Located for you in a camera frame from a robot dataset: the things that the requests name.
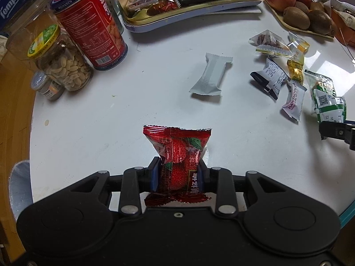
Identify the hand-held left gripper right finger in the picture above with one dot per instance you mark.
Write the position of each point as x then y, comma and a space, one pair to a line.
202, 178

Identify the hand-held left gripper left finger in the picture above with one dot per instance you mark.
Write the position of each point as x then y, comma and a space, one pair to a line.
154, 174

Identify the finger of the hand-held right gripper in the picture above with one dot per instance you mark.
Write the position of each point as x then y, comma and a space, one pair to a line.
332, 130

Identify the green and white snack packet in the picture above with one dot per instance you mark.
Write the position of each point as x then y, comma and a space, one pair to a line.
330, 106

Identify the red snack packet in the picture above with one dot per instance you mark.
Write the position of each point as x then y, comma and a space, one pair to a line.
177, 155

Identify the clear green snack packet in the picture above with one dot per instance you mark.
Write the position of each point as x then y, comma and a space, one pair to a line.
321, 84

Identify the black and white snack packet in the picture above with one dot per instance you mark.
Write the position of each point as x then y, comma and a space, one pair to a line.
271, 77

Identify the gold metal tray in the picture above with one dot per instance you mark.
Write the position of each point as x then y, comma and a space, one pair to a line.
194, 9

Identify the white and pink snack packet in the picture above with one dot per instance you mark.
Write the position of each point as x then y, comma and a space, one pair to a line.
294, 99

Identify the gold candy wrapper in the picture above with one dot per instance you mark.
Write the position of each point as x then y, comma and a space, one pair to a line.
295, 70

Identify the teal container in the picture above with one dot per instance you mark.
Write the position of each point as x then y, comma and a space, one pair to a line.
346, 216

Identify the yellow and silver snack packet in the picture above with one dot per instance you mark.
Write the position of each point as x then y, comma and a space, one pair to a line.
299, 45

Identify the orange fabric item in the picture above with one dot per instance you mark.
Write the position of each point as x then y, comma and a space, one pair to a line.
344, 26

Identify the grey-white snack packet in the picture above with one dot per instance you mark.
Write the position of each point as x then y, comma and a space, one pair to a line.
212, 73

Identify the brown kiwi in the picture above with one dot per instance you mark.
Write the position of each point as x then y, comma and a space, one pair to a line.
301, 7
296, 16
316, 5
320, 20

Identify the clear brown cookie packet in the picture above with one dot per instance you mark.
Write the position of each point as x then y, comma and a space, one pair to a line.
267, 40

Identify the beige fruit tray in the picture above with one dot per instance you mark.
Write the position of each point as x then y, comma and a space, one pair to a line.
278, 16

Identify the white cloth item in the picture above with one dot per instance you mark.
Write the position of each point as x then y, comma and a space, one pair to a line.
337, 1

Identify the small grey-lidded jar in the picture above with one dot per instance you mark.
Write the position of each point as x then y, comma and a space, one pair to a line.
45, 86

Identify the glass peanut jar green lid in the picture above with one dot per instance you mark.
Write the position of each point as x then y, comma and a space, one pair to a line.
59, 61

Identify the red biscuit tin can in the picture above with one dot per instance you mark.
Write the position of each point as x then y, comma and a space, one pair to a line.
91, 30

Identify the red candy wrapper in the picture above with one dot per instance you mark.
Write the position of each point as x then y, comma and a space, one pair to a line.
166, 5

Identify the clear plastic jar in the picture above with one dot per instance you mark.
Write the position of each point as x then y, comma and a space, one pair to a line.
27, 15

